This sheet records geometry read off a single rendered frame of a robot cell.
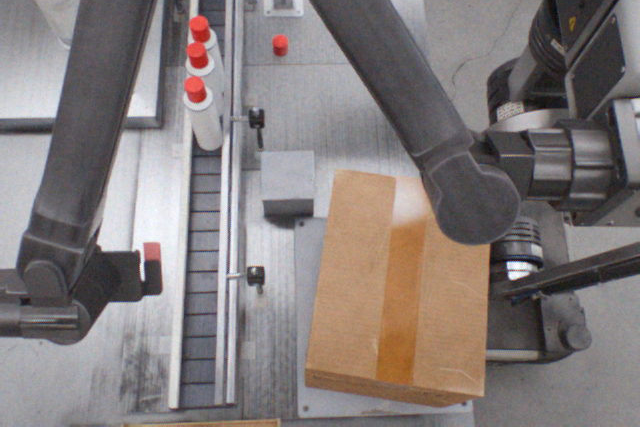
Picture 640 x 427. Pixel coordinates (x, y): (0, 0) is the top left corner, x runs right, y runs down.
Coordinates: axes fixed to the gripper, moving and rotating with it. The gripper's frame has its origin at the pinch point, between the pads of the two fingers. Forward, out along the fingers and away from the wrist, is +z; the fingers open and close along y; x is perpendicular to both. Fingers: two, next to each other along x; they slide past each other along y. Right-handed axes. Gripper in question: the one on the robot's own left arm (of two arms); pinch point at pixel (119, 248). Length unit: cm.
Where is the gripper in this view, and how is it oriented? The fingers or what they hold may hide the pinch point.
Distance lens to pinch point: 88.8
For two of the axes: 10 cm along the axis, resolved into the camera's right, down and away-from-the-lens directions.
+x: 0.0, 9.6, 2.9
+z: -0.1, -2.9, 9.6
